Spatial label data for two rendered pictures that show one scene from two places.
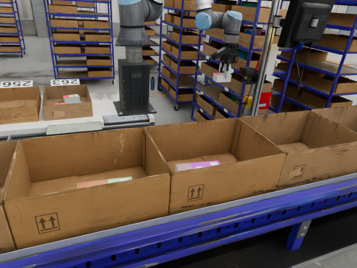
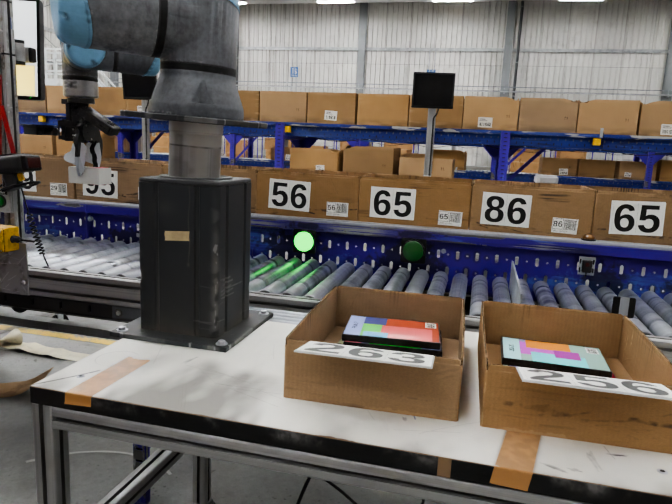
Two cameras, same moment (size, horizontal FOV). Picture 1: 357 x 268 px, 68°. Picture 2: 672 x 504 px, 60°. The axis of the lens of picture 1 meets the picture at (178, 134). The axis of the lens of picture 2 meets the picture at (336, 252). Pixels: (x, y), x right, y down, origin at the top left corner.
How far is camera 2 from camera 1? 289 cm
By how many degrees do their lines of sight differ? 128
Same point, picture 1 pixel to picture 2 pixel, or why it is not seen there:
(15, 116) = (535, 330)
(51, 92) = (433, 384)
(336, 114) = (121, 171)
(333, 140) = not seen: hidden behind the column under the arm
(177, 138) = (323, 191)
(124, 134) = (380, 183)
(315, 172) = not seen: hidden behind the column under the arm
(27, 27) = not seen: outside the picture
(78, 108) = (372, 303)
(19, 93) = (572, 404)
